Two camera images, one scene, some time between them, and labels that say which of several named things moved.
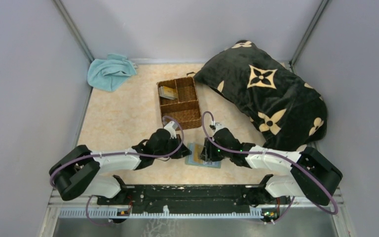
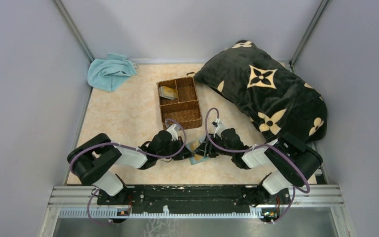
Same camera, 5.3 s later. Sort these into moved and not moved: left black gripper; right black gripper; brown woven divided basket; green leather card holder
Moved: green leather card holder
Not moved: left black gripper; brown woven divided basket; right black gripper
